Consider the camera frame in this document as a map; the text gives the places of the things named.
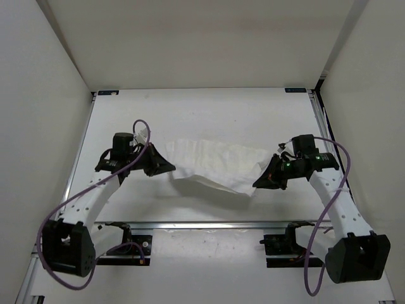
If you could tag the blue table label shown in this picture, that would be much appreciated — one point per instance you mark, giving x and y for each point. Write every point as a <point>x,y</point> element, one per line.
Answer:
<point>108,92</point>
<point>295,90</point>

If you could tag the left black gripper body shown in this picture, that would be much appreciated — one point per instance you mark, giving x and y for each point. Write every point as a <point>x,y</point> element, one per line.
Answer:
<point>131,158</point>

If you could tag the left blue table label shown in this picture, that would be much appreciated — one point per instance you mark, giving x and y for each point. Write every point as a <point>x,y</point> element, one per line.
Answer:
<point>108,92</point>

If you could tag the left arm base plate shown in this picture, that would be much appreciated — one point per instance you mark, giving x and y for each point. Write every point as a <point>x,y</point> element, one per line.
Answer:
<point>136,247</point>

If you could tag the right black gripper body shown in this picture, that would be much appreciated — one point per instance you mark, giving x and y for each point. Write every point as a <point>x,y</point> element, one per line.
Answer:
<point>290,170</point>

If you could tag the front white cover board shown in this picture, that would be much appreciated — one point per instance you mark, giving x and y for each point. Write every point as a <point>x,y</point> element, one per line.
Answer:
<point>223,266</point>

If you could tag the white skirt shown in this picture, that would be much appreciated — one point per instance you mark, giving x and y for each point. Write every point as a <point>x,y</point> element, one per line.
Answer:
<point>206,167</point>

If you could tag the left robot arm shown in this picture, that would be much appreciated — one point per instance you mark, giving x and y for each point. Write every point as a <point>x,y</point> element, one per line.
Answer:
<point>72,243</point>

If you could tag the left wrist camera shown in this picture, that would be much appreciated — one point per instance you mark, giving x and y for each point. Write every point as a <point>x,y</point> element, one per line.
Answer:
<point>141,136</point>

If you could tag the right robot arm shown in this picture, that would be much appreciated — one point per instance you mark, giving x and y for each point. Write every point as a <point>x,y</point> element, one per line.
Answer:
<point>349,248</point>

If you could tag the right blue table label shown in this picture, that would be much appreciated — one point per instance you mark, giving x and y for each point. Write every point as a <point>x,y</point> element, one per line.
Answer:
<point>295,90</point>

